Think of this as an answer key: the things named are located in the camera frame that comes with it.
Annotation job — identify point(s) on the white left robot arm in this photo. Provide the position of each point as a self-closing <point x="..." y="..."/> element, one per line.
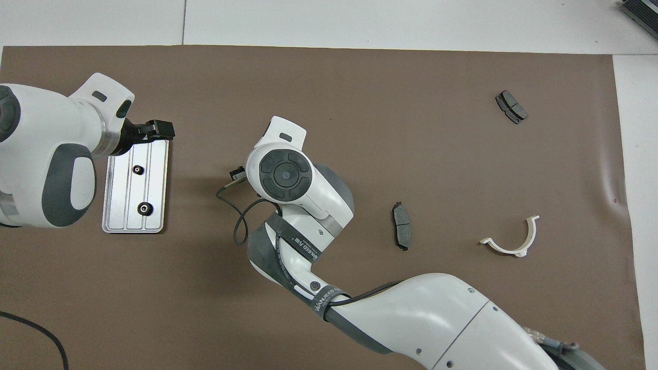
<point x="46" y="128"/>

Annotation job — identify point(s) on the grey ribbed device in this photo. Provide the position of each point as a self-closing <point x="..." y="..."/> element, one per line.
<point x="642" y="13"/>

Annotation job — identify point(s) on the brown paper table mat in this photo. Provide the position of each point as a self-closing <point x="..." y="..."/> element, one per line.
<point x="360" y="103"/>

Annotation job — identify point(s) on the long dark grey brake pad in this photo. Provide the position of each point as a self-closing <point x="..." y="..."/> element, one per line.
<point x="402" y="226"/>

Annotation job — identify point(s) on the small black bearing gear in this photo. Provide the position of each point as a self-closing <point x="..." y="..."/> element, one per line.
<point x="138" y="169"/>

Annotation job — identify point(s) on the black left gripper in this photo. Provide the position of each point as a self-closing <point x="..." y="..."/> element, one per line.
<point x="128" y="136"/>

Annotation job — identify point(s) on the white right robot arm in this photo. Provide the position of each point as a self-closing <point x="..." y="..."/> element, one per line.
<point x="437" y="318"/>

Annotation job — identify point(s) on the silver ribbed metal tray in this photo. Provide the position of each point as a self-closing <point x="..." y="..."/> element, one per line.
<point x="123" y="195"/>

